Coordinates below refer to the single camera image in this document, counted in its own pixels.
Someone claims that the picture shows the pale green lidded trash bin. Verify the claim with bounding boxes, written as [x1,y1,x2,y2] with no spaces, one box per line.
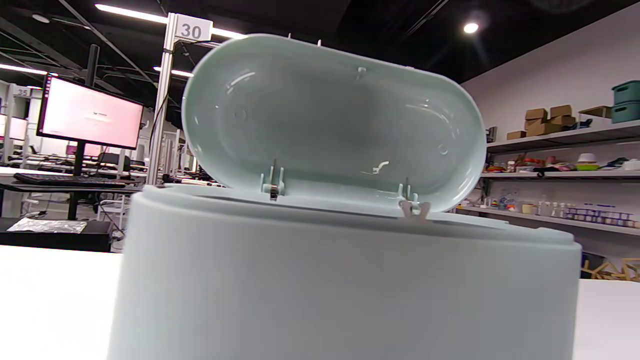
[106,33,583,360]

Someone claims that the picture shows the black keyboard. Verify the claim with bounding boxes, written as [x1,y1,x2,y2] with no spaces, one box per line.
[13,172,128,189]

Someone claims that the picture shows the black monitor stand pole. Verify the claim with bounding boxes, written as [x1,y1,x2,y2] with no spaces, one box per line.
[67,44,101,221]

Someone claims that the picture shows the row of small bottles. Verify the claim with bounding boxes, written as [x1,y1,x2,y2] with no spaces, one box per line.
[564,207,640,229]

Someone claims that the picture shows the computer monitor with pink screen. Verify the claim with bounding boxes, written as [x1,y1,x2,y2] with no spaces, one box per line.
[36,74,145,151]

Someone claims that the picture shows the teal storage crate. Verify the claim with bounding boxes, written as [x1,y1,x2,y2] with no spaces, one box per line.
[611,80,640,105]
[611,101,640,124]

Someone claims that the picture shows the aluminium frame post with sign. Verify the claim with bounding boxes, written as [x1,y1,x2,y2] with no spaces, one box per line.
[146,12,214,187]

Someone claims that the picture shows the wall shelving unit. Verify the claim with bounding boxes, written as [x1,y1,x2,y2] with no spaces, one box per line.
[452,119,640,238]

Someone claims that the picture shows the wooden frame pieces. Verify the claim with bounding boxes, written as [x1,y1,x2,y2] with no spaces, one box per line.
[581,257,640,283]

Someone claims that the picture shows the black desk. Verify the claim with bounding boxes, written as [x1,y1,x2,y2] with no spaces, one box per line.
[0,182,146,253]

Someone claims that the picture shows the silver foil sheet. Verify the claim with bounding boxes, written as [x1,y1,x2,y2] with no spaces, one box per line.
[7,218,88,234]

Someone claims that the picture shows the white bowl on green base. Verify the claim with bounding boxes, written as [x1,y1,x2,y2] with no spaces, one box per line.
[575,153,600,172]

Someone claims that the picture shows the pile of cardboard boxes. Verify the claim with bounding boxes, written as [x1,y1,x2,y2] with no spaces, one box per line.
[506,104,577,141]

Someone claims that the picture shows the small background monitor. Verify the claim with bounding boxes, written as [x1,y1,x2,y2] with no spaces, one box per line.
[0,114,29,142]

